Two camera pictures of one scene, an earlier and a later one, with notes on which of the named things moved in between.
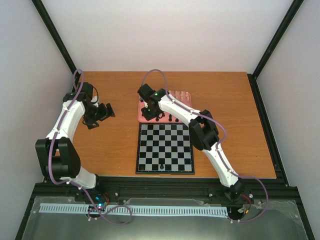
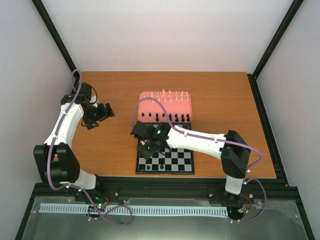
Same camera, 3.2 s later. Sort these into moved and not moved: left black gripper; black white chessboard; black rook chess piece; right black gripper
Moved: right black gripper
Not moved: black white chessboard; left black gripper; black rook chess piece
